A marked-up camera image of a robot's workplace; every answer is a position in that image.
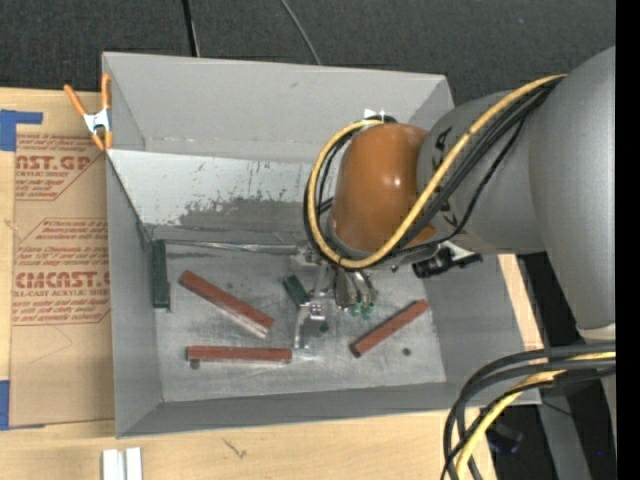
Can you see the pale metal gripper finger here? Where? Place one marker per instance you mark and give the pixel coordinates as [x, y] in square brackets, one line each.
[316, 323]
[300, 330]

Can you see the dark green flat block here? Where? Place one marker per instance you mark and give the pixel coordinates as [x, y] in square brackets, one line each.
[296, 289]
[160, 278]

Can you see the red-brown flat block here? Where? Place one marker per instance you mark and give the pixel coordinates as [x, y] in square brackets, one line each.
[240, 354]
[225, 302]
[390, 328]

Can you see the grey metal bin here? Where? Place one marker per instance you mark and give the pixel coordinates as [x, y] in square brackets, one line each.
[240, 383]

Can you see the brown cardboard board red print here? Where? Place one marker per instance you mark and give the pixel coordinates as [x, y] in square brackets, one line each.
[60, 348]

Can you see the black cylinder on white bracket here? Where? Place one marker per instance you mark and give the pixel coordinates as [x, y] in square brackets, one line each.
[440, 263]

